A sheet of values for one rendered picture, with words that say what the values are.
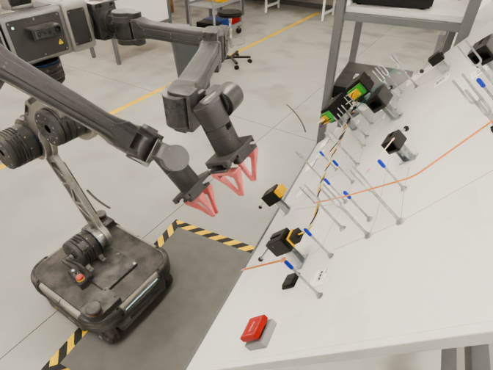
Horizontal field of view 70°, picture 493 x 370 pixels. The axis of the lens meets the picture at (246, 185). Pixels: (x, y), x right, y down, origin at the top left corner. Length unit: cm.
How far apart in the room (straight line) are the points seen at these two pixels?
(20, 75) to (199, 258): 178
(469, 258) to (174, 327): 171
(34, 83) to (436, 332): 73
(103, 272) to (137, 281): 19
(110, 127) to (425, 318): 65
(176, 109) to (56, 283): 156
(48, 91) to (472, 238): 74
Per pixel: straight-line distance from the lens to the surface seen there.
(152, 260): 205
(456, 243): 60
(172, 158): 77
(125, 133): 81
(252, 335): 74
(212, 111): 67
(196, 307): 211
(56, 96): 76
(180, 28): 119
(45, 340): 225
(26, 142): 191
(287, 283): 82
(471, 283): 53
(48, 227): 286
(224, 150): 70
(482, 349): 101
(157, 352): 202
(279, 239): 81
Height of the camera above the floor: 176
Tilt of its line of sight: 38 degrees down
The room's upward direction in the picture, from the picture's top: straight up
